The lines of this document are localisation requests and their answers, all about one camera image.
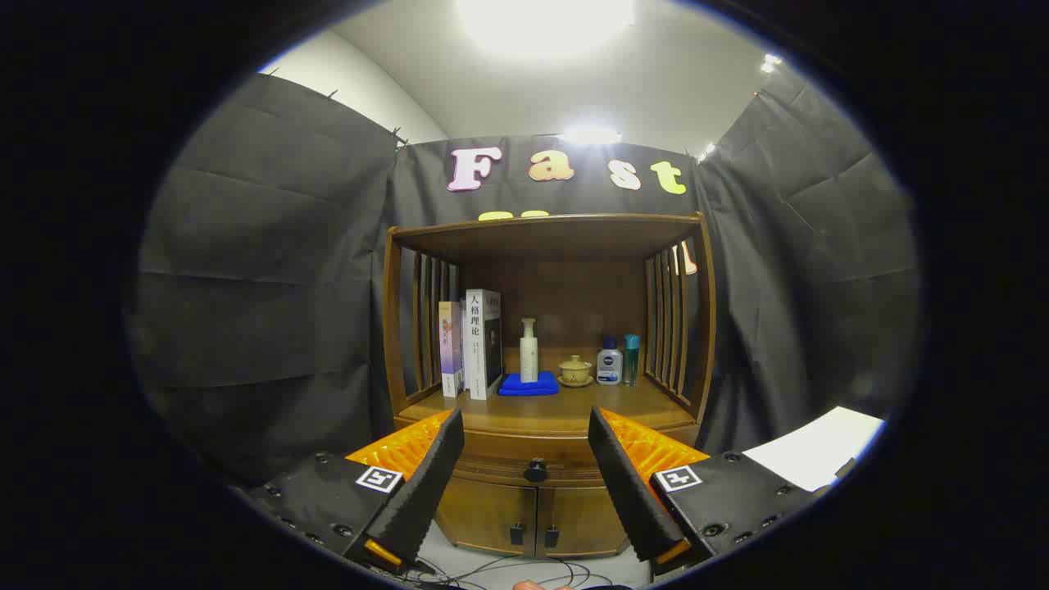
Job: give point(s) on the wooden countertop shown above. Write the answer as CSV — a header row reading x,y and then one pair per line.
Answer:
x,y
565,410

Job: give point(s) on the teal spray bottle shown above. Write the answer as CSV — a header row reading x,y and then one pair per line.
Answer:
x,y
631,360

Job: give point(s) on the blue cloth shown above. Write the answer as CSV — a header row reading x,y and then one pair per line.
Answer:
x,y
516,387

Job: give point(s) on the purple book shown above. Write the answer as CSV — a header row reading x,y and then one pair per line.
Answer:
x,y
450,352

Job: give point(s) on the white portrait book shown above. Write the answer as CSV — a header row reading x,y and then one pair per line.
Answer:
x,y
477,344

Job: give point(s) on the wooden drawer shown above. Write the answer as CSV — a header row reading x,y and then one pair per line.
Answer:
x,y
508,455

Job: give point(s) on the wooden cabinet door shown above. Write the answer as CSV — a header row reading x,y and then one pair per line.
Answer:
x,y
578,516
483,512

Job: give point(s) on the yellow lidded teacup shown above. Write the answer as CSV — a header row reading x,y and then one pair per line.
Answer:
x,y
575,371

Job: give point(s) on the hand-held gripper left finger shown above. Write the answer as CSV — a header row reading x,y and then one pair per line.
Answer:
x,y
426,483

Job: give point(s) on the wooden cabinet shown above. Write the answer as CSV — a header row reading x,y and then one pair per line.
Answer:
x,y
574,295

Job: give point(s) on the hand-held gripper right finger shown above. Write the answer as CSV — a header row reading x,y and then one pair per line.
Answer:
x,y
627,483

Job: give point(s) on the white bottle with blue pump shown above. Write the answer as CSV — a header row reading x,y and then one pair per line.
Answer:
x,y
609,367

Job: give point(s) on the large ceiling light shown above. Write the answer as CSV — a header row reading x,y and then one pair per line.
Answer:
x,y
545,24

